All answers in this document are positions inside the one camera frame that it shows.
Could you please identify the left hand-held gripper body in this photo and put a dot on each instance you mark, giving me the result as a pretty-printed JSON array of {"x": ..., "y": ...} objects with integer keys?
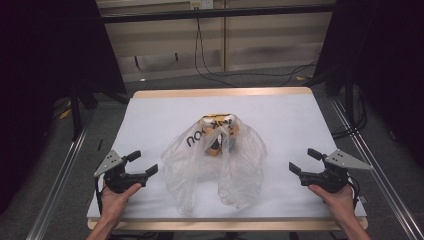
[{"x": 116, "y": 180}]

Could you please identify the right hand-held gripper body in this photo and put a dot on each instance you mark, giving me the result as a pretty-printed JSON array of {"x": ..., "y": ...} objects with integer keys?
[{"x": 333, "y": 180}]

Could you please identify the clear plastic bag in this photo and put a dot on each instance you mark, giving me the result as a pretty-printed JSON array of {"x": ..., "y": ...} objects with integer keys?
[{"x": 186, "y": 173}]

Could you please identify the yellow snack packet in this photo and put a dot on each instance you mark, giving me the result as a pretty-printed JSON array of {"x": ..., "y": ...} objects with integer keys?
[{"x": 218, "y": 121}]

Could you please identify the person's left hand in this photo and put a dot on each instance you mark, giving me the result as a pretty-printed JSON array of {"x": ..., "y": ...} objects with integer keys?
[{"x": 113, "y": 205}]

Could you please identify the person's right hand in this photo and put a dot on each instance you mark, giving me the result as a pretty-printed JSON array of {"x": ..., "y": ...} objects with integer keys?
[{"x": 341, "y": 205}]

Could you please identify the black metal stand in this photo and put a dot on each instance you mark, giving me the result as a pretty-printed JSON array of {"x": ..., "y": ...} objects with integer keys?
[{"x": 76, "y": 113}]

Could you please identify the black curtain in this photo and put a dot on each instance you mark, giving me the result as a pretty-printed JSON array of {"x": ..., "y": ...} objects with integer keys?
[
  {"x": 40, "y": 83},
  {"x": 383, "y": 66}
]

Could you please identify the black horizontal bar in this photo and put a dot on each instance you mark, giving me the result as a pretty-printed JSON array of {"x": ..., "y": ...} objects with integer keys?
[{"x": 216, "y": 14}]

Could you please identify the metal floor rail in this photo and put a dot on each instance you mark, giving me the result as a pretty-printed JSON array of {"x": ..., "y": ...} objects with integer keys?
[
  {"x": 56, "y": 190},
  {"x": 386, "y": 186}
]

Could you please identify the white wall socket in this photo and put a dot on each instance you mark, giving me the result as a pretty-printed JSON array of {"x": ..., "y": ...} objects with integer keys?
[{"x": 201, "y": 4}]

